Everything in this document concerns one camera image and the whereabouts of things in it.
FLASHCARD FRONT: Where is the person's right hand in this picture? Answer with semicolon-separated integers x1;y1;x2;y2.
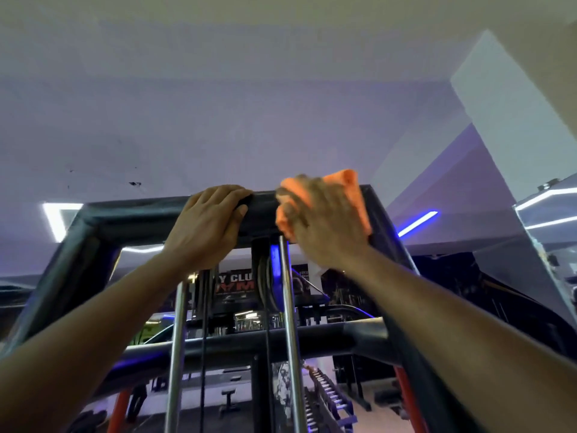
275;174;372;269

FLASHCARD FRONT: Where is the person's left hand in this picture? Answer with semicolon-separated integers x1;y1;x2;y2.
162;184;254;272

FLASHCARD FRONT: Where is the orange cleaning cloth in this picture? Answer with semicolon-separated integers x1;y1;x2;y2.
275;169;373;244

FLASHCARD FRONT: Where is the black gym machine frame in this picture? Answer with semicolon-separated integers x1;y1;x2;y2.
0;185;490;433

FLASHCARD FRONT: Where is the person's left forearm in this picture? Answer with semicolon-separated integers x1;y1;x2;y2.
0;249;213;433

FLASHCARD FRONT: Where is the person's right forearm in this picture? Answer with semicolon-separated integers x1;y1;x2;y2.
316;246;577;433

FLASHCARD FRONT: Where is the chrome guide rod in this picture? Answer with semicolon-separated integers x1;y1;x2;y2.
164;279;189;433
278;235;308;433

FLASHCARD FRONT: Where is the blue light strip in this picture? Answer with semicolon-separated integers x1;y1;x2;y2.
397;210;439;239

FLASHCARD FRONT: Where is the black workout bench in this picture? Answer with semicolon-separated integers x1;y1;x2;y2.
219;388;241;419

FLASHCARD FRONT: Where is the white angled ceiling light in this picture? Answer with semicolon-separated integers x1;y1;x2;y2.
42;202;84;243

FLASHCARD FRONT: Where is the dumbbell rack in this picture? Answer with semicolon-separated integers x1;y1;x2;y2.
301;362;359;433

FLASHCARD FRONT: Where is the red machine leg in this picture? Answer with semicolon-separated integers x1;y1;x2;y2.
394;365;427;433
106;389;132;433

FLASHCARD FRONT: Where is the dark gym wall banner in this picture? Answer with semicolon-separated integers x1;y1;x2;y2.
215;265;326;303

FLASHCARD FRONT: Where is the black cable pulley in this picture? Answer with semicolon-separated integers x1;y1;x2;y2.
256;252;283;312

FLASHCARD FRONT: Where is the black machine cable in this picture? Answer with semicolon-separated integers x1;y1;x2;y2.
197;269;213;433

